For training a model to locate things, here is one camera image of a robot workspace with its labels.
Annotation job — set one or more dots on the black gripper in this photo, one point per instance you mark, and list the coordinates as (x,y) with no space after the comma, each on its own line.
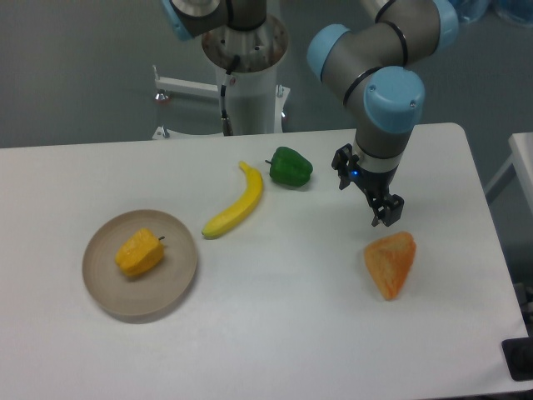
(387,208)

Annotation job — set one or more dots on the yellow toy pepper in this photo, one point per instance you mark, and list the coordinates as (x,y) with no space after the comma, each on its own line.
(140,253)

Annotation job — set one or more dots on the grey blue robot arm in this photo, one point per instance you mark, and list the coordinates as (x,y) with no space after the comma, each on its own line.
(367,71)

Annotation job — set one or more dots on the green toy pepper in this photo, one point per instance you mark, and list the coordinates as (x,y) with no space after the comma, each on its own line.
(288,167)

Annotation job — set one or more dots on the beige round plate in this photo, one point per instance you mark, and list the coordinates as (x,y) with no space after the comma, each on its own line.
(150,295)

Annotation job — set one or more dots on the orange toy bread wedge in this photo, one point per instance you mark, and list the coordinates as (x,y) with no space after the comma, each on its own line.
(389,260)

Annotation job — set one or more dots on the yellow toy banana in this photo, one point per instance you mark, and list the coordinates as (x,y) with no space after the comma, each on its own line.
(235,214)

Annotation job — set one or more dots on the white side table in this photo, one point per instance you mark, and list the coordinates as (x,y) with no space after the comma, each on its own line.
(517,165)

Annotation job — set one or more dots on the black device at table edge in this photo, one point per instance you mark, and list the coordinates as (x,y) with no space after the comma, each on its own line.
(518,356)

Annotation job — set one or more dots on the blue plastic bag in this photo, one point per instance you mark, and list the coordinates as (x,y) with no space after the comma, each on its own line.
(515,12)

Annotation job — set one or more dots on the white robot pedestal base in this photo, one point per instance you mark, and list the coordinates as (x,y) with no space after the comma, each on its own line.
(250,99)

